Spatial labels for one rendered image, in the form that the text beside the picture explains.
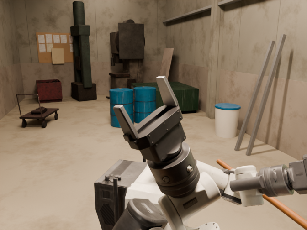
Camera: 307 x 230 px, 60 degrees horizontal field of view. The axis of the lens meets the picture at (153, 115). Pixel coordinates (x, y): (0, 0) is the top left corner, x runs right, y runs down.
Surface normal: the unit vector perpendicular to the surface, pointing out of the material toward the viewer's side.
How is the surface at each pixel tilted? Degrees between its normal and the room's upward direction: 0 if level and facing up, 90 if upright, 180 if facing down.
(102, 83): 90
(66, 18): 90
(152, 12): 90
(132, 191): 41
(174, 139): 83
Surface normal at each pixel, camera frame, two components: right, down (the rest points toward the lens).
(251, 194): -0.67, -0.19
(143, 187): 0.00, -0.97
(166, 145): 0.65, 0.06
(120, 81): 0.45, 0.22
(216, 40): 0.25, 0.24
